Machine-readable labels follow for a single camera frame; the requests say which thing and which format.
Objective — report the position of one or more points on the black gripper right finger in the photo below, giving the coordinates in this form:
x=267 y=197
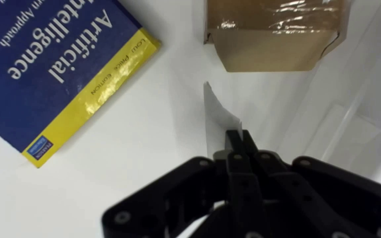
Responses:
x=322 y=202

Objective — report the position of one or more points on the flat brown cardboard box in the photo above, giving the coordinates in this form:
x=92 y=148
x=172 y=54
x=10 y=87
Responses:
x=264 y=48

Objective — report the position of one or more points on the clear plastic container white lid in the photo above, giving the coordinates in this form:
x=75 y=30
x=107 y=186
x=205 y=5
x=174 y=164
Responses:
x=353 y=123

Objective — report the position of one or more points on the blue and yellow textbook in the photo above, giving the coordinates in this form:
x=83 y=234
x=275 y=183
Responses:
x=45 y=66

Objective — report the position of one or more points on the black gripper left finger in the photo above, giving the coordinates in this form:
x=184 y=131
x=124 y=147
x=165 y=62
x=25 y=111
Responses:
x=207 y=202

